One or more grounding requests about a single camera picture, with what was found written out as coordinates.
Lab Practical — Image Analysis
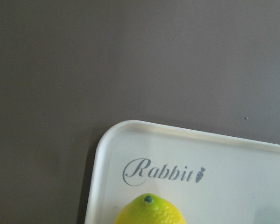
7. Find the yellow lemon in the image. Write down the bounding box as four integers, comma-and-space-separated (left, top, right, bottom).
115, 193, 187, 224

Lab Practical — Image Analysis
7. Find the cream rabbit print tray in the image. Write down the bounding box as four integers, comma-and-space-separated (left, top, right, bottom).
85, 120, 280, 224

